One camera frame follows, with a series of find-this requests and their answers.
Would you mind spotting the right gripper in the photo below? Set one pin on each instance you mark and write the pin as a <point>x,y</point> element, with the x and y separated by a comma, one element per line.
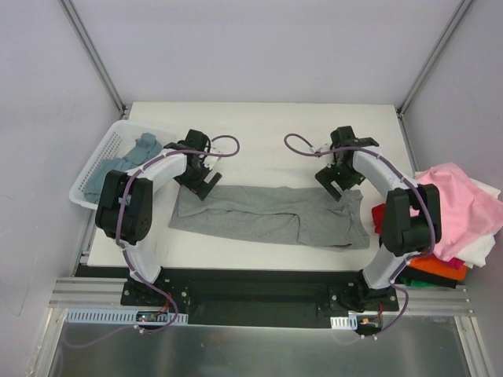
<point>335,177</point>

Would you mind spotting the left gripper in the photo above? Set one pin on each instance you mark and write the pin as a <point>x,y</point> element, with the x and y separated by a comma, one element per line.
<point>200,179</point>

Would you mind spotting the grey t-shirt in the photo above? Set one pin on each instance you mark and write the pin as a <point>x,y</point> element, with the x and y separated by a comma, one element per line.
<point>300,216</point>

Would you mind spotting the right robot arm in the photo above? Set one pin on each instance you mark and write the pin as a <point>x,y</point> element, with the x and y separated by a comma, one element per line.
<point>412,217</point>

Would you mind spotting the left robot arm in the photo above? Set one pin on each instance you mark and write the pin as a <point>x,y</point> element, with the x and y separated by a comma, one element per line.
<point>126,203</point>

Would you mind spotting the blue-grey t-shirt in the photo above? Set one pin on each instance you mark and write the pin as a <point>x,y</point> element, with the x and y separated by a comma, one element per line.
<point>146,148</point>

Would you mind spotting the white plastic laundry basket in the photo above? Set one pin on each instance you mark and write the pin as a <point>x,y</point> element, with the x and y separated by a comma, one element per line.
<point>126,145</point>

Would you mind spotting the black t-shirt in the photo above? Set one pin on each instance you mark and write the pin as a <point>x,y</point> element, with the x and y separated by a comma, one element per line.
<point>438,281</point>

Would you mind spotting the orange t-shirt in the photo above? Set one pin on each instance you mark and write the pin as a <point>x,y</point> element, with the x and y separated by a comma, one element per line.
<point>438,267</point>

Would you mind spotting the green t-shirt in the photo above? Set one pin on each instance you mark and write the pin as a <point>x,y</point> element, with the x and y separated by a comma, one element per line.
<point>415,283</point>

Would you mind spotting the pink t-shirt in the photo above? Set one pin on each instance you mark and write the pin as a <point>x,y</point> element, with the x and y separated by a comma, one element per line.
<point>467,211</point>

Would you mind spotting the magenta t-shirt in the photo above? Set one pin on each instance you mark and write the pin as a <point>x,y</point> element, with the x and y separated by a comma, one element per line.
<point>456,263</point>

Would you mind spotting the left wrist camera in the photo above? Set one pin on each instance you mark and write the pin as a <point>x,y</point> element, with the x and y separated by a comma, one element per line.
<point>214,157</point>

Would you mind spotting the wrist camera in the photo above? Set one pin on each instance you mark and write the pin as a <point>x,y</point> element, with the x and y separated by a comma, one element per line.
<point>320,151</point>
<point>214,157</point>

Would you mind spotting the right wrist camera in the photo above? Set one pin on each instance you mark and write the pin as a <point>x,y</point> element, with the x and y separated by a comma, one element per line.
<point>320,151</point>

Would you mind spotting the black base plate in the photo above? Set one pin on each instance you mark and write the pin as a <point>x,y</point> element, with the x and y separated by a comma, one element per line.
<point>260,298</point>

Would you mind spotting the right cable duct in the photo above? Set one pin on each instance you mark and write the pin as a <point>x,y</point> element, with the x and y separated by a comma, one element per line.
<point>344,323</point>

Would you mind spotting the cable duct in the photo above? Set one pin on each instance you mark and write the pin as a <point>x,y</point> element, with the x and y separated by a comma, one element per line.
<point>344,323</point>
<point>124,316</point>

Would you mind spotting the aluminium frame post left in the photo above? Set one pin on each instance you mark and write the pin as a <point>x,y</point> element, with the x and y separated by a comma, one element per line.
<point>70,11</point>

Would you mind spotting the aluminium frame post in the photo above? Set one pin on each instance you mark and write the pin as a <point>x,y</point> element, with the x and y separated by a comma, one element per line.
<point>70,11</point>
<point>454,22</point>

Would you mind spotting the aluminium front rail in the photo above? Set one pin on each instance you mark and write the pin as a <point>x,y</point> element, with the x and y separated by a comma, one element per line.
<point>87,292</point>

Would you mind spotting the left cable duct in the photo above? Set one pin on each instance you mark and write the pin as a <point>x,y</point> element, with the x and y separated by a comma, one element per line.
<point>124,316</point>

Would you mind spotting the aluminium frame post right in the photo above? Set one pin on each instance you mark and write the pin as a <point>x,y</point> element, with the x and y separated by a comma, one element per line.
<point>454,22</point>

